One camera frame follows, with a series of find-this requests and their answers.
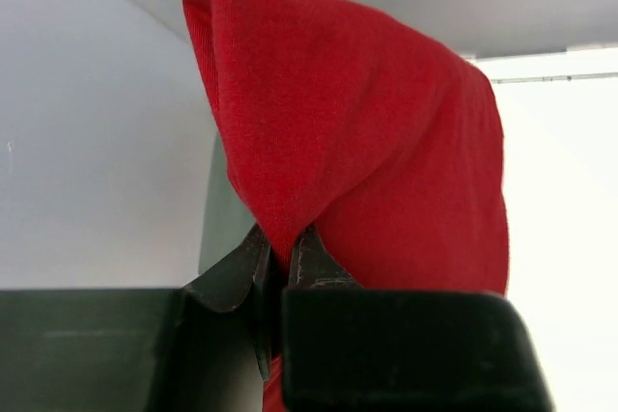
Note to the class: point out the folded grey t shirt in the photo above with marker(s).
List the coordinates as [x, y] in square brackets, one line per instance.
[226, 220]

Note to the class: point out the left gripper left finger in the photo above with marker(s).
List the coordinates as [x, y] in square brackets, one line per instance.
[239, 283]

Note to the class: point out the red t shirt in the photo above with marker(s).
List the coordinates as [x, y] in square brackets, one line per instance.
[336, 115]

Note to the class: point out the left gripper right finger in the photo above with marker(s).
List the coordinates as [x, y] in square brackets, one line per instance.
[312, 267]

